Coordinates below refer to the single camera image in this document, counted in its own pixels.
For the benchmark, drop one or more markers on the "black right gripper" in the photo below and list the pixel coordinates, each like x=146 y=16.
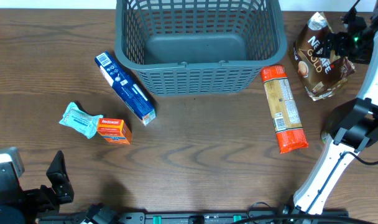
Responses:
x=338 y=42

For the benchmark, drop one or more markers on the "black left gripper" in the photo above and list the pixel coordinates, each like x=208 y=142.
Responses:
x=59 y=179

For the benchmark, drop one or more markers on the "brown Nescafe Gold bag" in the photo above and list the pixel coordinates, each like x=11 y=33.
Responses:
x=321 y=77

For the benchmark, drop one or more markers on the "grey plastic basket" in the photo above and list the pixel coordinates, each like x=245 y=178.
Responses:
x=197 y=47

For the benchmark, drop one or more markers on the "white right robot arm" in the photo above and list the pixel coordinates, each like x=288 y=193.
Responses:
x=352 y=127

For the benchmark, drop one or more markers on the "light teal wipes packet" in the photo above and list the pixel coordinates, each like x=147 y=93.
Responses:
x=80 y=121

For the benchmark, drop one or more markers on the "orange Redoxon box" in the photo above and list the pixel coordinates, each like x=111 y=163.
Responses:
x=114 y=131

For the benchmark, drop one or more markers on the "green lid spice jar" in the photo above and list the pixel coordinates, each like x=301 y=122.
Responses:
x=324 y=136

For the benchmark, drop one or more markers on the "orange tan biscuit packet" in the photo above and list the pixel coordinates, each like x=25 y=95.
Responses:
x=287 y=124

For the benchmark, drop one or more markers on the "blue toothpaste box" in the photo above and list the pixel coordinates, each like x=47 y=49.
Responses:
x=126 y=88

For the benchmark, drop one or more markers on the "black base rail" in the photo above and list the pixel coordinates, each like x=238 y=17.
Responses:
x=102 y=214

